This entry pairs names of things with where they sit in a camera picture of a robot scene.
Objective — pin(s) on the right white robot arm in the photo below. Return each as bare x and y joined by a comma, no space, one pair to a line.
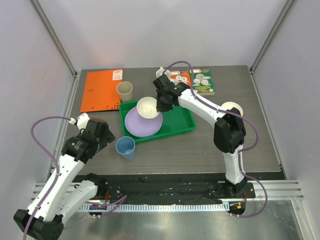
228,128

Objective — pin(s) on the orange folder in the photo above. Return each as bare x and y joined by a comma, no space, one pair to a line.
100,91

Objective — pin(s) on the purple plate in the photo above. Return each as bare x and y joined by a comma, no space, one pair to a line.
133,117

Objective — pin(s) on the green plastic bin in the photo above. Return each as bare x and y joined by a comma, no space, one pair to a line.
175,122

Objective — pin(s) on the beige cup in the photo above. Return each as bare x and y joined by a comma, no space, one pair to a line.
125,91

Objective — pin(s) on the orange book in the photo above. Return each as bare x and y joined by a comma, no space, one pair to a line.
180,76

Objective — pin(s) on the green cup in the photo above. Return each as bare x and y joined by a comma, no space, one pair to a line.
160,72

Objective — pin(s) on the green book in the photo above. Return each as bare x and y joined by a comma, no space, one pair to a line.
202,81

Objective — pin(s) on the white bowl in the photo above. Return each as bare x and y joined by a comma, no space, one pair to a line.
229,105
147,107

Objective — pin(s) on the blue plate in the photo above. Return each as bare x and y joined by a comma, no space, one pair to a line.
143,130

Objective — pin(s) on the white slotted cable duct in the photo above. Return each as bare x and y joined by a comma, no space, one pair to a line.
129,208

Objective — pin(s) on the blue cup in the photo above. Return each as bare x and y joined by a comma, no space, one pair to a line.
126,147

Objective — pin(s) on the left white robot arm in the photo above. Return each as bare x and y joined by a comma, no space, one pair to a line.
45,217

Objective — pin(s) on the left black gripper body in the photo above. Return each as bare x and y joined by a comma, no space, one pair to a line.
104,140

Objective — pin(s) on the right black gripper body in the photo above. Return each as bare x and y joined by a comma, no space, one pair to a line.
163,103

